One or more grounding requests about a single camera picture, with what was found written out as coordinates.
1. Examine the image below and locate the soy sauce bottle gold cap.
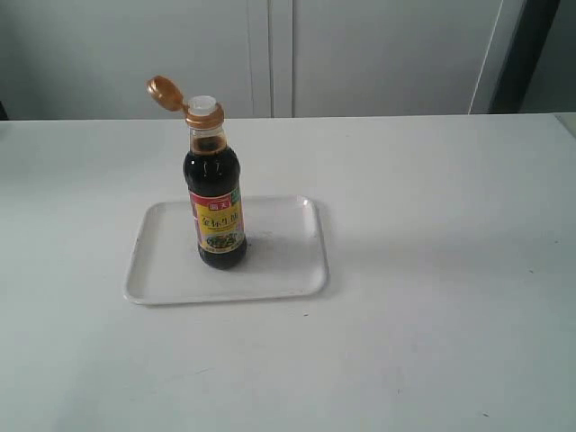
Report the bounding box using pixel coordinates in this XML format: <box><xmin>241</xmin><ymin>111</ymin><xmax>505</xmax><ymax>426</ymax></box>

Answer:
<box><xmin>147</xmin><ymin>76</ymin><xmax>248</xmax><ymax>269</ymax></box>

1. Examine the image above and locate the white plastic tray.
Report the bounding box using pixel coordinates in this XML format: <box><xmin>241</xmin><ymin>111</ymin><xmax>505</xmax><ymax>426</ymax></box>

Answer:
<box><xmin>123</xmin><ymin>195</ymin><xmax>329</xmax><ymax>306</ymax></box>

